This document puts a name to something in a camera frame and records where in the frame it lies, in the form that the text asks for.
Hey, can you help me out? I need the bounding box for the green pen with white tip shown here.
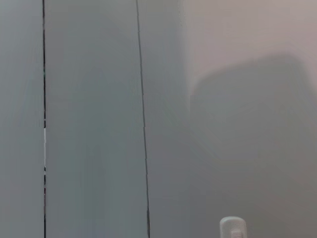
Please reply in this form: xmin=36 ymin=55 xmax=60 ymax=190
xmin=219 ymin=216 xmax=248 ymax=238

